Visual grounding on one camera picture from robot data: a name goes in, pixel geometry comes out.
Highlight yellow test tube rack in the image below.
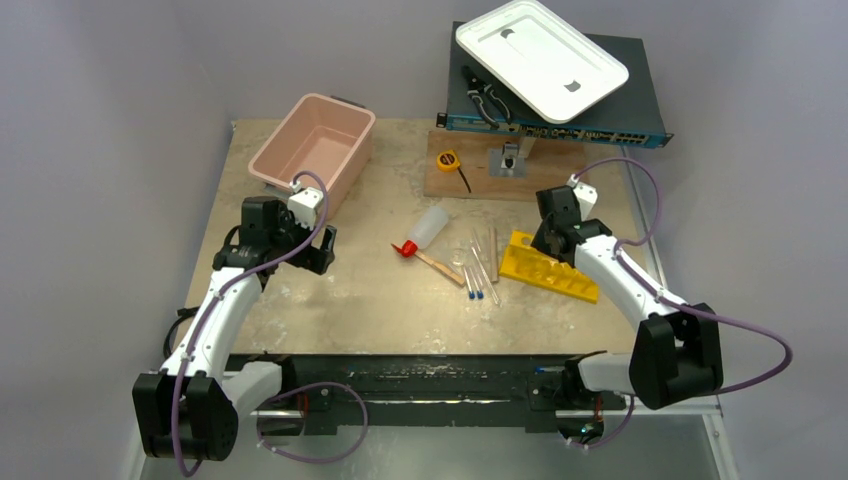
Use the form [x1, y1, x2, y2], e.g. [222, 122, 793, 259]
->
[498, 230, 600, 304]

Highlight clear glass test tube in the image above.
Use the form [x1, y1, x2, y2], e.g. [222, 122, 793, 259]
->
[470, 229, 502, 307]

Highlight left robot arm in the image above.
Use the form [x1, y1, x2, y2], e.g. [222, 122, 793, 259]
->
[132, 187, 336, 461]

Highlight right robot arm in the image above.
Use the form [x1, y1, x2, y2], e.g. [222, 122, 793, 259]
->
[531, 182, 724, 410]

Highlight wooden board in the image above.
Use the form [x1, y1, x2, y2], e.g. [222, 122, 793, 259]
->
[423, 130, 589, 202]

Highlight pink plastic bin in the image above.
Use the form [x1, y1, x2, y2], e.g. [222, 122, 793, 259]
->
[248, 93, 376, 217]

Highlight blue capped test tube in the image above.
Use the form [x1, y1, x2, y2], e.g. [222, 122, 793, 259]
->
[468, 266, 484, 300]
[462, 266, 476, 300]

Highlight yellow tape measure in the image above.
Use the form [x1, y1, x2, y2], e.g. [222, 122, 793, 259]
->
[436, 149, 472, 193]

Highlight flat wooden stick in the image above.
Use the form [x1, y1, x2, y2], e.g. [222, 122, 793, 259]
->
[414, 251, 466, 287]

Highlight white squeeze bottle red cap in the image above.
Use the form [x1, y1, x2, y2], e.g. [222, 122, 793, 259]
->
[391, 206, 449, 258]

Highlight white rectangular tray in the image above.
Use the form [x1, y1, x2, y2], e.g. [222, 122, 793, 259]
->
[455, 0, 630, 124]

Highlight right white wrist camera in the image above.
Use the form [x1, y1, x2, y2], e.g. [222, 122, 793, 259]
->
[567, 175, 598, 221]

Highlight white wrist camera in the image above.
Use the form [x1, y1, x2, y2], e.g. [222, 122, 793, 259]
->
[286, 187, 324, 231]
[567, 175, 598, 221]

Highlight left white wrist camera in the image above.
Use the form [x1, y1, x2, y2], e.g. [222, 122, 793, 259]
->
[286, 187, 324, 231]

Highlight small camera on metal bracket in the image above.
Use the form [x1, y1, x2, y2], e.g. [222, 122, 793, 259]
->
[488, 142, 527, 178]

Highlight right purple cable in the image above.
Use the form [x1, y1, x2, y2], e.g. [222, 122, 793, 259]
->
[564, 156, 794, 452]

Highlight black usb cable bundle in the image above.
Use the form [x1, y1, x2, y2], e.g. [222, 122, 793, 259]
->
[163, 306, 203, 362]

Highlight black handled pliers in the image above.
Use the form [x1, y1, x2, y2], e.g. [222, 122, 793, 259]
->
[461, 65, 513, 129]

